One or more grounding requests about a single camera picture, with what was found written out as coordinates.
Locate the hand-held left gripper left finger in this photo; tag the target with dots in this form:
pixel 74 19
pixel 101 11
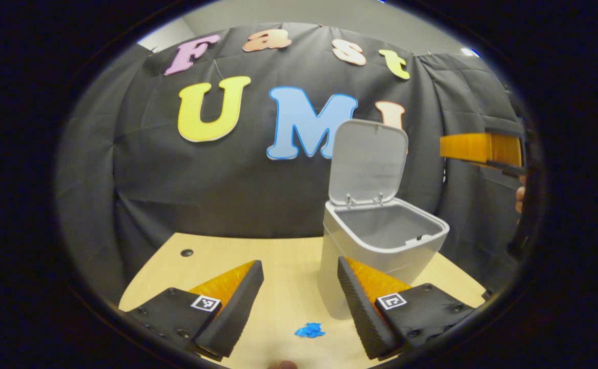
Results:
pixel 237 312

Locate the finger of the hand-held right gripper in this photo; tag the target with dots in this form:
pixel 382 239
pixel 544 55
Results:
pixel 468 147

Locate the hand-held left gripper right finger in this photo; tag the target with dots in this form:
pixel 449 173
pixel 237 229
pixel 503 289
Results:
pixel 360 312

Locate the blue paper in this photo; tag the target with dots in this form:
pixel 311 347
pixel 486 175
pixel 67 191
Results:
pixel 309 330

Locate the white desktop garbage bin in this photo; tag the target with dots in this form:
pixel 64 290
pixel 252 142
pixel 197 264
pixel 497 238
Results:
pixel 345 256

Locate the wooden desktop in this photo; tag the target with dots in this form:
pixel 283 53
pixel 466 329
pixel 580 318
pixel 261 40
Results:
pixel 288 271

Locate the black backdrop cloth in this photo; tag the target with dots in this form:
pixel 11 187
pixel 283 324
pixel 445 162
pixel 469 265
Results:
pixel 227 195

